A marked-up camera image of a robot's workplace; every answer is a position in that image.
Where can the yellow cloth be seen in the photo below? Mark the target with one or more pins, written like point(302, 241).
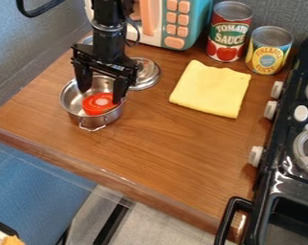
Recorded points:
point(210, 88)

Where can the silver lid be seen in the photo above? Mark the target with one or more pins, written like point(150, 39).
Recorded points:
point(146, 73)

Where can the red tomato sauce can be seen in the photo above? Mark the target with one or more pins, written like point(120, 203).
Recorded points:
point(227, 32)

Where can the toy microwave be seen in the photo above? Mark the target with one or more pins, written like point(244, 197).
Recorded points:
point(173, 22)

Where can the yellow pineapple can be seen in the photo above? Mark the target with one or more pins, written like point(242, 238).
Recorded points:
point(268, 50)

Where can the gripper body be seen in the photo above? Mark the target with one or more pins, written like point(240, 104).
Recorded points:
point(107, 54)

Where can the red toy tomato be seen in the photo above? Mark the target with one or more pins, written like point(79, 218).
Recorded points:
point(99, 103)

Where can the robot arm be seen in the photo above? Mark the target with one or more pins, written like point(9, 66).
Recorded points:
point(109, 19)

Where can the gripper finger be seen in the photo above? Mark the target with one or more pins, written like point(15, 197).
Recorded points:
point(120, 89)
point(83, 76)

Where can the toy stove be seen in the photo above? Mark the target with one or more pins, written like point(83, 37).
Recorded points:
point(284, 146)

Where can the silver pot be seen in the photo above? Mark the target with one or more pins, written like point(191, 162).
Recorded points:
point(90, 103)

